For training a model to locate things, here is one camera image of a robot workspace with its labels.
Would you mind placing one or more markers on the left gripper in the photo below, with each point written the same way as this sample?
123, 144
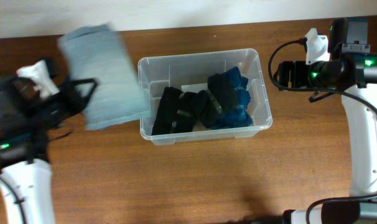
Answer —
73, 101

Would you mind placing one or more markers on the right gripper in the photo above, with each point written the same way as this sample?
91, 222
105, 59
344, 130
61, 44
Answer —
293, 68

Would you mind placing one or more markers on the light blue jeans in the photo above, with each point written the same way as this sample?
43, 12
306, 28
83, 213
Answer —
98, 52

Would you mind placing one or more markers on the navy blue garment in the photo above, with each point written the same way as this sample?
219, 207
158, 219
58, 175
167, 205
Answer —
238, 117

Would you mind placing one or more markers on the black garment with tape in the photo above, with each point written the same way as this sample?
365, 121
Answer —
174, 114

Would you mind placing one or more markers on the small black garment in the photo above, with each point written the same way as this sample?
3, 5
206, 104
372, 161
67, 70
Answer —
218, 99

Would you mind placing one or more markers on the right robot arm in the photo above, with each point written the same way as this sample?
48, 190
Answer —
357, 87

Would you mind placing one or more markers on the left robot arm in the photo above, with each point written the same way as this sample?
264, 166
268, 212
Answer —
25, 171

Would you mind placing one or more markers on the white label in bin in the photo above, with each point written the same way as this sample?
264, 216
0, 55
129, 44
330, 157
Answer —
195, 88

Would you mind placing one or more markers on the clear plastic storage bin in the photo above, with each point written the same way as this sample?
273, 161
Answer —
156, 73

